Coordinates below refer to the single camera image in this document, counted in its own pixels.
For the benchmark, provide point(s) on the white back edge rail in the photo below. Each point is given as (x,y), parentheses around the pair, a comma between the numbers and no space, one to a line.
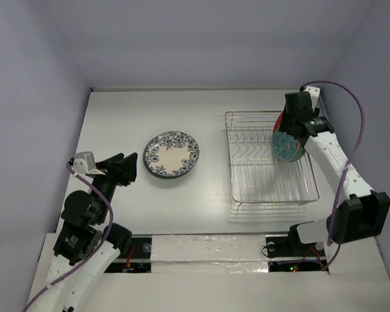
(188,88)

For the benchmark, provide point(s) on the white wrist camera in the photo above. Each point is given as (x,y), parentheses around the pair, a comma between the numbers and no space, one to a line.
(314,93)
(83,163)

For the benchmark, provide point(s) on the foil covered front panel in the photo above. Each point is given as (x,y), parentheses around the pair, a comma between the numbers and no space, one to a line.
(208,254)

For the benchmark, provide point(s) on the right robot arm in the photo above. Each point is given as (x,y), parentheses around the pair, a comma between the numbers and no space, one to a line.
(358,212)

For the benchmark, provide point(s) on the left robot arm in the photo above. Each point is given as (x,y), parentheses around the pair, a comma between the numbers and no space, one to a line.
(89,240)

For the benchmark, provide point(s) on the dark blue patterned plate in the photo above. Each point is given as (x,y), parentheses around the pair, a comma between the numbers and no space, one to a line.
(171,148)

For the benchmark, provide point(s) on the metal wire dish rack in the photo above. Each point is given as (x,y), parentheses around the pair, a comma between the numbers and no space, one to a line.
(258,180)

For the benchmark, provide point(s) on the green floral plate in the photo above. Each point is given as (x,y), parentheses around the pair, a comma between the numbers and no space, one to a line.
(300,152)

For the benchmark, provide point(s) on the red plate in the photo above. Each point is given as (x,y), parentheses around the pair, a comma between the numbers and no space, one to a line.
(283,145)

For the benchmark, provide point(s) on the teal blue plate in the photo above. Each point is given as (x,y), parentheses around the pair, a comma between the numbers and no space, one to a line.
(169,172)

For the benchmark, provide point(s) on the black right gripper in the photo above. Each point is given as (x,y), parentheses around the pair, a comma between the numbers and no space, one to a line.
(289,127)

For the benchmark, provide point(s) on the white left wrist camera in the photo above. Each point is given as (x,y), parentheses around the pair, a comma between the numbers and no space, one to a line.
(83,163)

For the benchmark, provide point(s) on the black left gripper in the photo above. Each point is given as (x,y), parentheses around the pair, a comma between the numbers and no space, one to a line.
(116,165)

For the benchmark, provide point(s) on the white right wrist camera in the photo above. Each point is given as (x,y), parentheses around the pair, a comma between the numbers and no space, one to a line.
(314,93)

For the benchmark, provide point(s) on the right side aluminium rail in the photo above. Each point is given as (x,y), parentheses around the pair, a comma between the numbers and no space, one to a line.
(323,107)

